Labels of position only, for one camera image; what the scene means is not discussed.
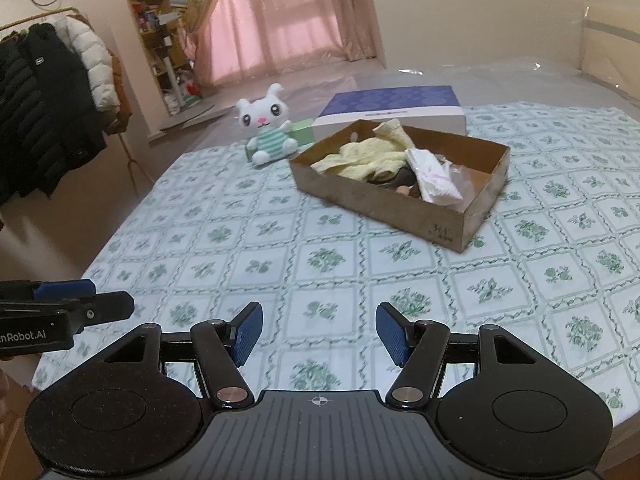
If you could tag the white bunny plush toy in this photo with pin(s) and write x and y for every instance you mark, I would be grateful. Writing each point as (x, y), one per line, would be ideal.
(265, 115)

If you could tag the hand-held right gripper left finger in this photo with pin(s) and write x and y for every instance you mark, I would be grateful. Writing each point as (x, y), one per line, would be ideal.
(248, 335)

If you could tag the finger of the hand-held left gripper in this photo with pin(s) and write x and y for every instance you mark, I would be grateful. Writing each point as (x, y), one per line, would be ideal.
(65, 289)
(107, 307)

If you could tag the red white small figurine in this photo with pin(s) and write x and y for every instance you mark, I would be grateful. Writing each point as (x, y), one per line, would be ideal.
(192, 89)

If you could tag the pink curtain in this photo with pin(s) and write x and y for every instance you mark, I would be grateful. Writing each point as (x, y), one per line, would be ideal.
(280, 10)

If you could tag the white puffer jacket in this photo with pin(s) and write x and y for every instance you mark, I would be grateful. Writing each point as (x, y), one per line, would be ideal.
(95, 70)

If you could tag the small green box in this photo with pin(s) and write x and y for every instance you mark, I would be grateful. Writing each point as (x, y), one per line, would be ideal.
(302, 132)

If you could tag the brown cardboard box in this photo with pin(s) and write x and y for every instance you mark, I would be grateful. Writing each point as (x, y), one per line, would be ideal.
(380, 210)

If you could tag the standing fan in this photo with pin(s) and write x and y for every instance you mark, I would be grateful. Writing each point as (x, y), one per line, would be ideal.
(200, 0)

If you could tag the white cloth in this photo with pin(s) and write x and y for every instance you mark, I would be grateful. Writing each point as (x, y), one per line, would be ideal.
(435, 180)

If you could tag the blue and white flat box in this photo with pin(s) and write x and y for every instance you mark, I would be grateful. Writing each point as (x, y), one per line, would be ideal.
(390, 97)

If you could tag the black puffer jacket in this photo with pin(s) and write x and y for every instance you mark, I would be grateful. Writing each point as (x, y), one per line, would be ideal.
(40, 110)

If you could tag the green floral printed tablecloth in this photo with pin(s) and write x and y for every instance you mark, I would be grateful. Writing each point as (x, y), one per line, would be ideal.
(250, 240)

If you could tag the brown jacket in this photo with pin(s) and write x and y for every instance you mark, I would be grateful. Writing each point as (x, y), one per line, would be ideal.
(122, 100)

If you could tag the pale yellow cloth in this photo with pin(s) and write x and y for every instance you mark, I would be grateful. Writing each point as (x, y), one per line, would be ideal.
(360, 157)

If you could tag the coat rack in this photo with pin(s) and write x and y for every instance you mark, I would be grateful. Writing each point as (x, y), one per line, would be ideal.
(131, 160)

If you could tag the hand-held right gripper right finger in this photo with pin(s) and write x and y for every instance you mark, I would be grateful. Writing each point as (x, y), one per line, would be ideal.
(390, 335)

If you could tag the plastic wrapped headboard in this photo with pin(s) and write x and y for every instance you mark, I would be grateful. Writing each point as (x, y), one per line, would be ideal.
(610, 45)

